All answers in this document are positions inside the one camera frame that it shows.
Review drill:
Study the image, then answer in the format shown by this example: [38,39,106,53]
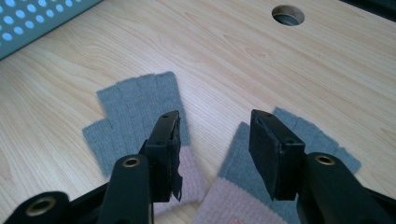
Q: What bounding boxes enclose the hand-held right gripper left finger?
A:
[105,109,184,224]

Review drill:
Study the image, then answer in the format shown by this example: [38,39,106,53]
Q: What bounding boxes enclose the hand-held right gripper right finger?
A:
[248,108,390,224]

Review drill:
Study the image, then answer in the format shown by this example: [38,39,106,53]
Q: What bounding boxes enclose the light blue plastic basket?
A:
[0,0,105,61]

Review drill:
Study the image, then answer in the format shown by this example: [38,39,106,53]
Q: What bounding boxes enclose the round table cable hole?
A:
[271,4,305,27]

